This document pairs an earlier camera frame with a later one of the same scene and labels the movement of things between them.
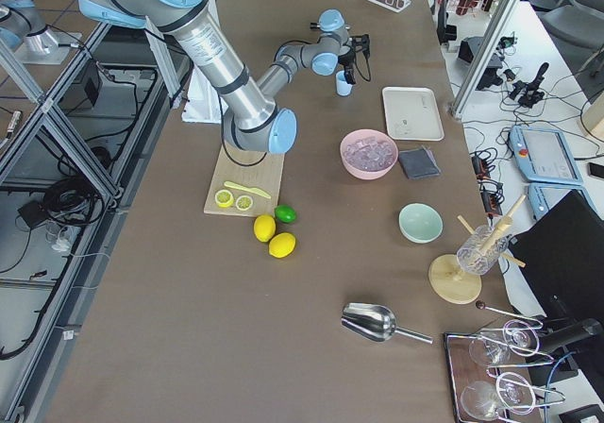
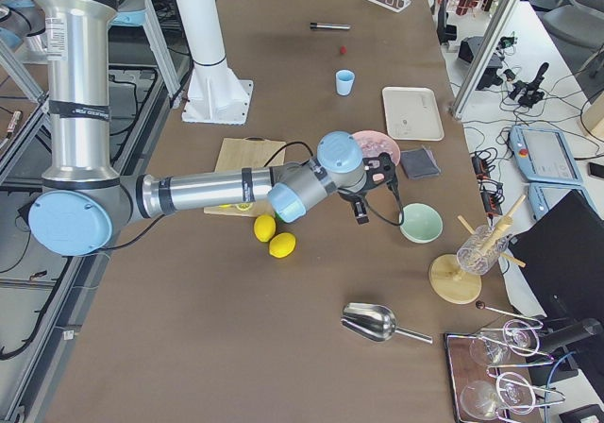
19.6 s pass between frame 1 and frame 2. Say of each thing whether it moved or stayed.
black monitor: stayed
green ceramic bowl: stayed
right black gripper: moved
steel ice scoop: stayed
